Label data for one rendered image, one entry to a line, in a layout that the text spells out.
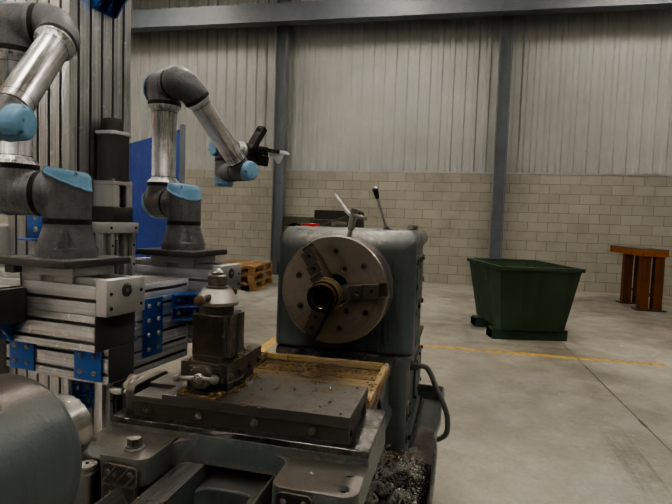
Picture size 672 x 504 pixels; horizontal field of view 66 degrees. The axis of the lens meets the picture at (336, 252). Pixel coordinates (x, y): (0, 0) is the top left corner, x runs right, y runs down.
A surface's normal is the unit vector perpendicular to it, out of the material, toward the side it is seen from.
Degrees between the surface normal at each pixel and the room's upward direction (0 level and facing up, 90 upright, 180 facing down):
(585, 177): 90
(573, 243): 90
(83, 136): 90
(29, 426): 51
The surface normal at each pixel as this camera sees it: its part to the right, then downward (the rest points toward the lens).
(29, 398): 0.52, -0.84
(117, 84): 0.94, 0.05
